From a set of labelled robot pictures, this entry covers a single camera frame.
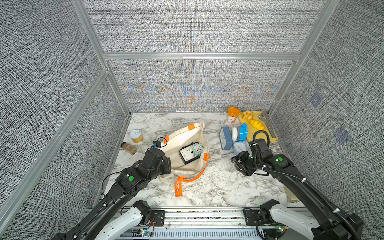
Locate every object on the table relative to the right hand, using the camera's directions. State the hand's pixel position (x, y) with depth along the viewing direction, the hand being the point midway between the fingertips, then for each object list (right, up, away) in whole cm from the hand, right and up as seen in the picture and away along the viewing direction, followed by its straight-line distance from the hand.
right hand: (231, 158), depth 76 cm
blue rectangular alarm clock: (+1, +9, +18) cm, 21 cm away
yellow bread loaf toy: (+28, +18, +33) cm, 47 cm away
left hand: (-29, 0, -4) cm, 30 cm away
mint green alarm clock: (-16, +2, +16) cm, 23 cm away
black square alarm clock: (-23, -1, +17) cm, 29 cm away
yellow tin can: (-57, +10, +24) cm, 63 cm away
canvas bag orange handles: (-18, +13, +8) cm, 23 cm away
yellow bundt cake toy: (+22, +25, +37) cm, 50 cm away
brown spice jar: (-60, +2, +19) cm, 63 cm away
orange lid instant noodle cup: (+10, +26, +32) cm, 42 cm away
